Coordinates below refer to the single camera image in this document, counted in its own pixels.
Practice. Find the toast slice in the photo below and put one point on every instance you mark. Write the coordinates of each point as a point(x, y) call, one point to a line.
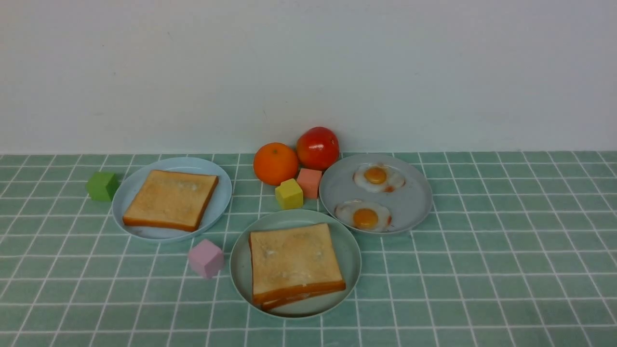
point(175, 200)
point(293, 261)
point(269, 305)

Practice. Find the salmon orange foam cube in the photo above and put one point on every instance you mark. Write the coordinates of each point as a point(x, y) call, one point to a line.
point(309, 181)

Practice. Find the red tomato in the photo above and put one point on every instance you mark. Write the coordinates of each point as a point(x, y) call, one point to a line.
point(318, 148)

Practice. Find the yellow foam cube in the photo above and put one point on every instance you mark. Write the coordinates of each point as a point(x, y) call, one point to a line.
point(289, 195)

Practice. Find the orange fruit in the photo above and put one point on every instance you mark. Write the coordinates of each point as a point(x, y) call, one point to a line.
point(275, 163)

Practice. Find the back fried egg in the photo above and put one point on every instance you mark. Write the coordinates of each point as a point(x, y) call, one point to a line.
point(378, 178)

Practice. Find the fried egg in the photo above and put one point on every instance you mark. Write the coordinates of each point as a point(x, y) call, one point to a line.
point(378, 178)
point(364, 215)

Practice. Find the front fried egg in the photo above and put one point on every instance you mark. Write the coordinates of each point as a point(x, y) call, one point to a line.
point(364, 215)

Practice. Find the mint green empty plate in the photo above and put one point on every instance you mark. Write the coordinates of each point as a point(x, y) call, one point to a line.
point(346, 248)

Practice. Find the grey egg plate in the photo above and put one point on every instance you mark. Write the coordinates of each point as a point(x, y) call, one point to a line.
point(408, 205)

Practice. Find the pink foam cube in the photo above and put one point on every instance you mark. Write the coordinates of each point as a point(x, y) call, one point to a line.
point(206, 259)

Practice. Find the light blue bread plate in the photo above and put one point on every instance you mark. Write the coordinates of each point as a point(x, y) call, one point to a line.
point(214, 211)

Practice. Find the green foam cube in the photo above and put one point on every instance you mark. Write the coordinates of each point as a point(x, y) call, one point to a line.
point(102, 186)

